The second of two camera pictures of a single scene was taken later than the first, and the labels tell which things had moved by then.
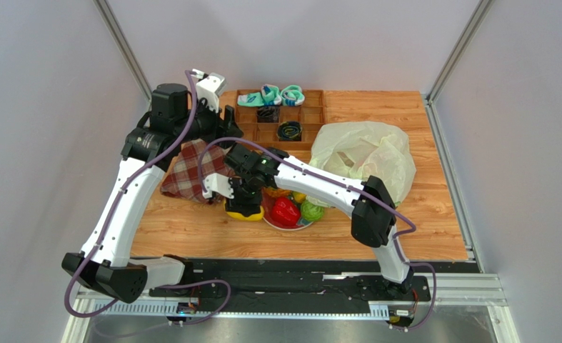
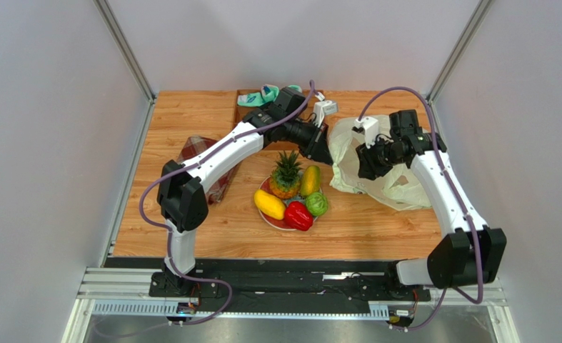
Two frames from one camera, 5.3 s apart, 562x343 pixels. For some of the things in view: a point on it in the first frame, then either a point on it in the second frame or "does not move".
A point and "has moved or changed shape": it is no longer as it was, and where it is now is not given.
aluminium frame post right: x=448 y=69 does not move
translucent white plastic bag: x=360 y=150 has moved or changed shape
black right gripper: x=244 y=206 to x=366 y=161
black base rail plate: x=298 y=281 does not move
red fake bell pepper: x=285 y=211 to x=298 y=217
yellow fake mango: x=299 y=197 has moved or changed shape
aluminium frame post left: x=124 y=47 does not move
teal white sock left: x=269 y=95 does not move
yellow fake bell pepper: x=255 y=216 to x=269 y=205
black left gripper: x=228 y=128 to x=317 y=148
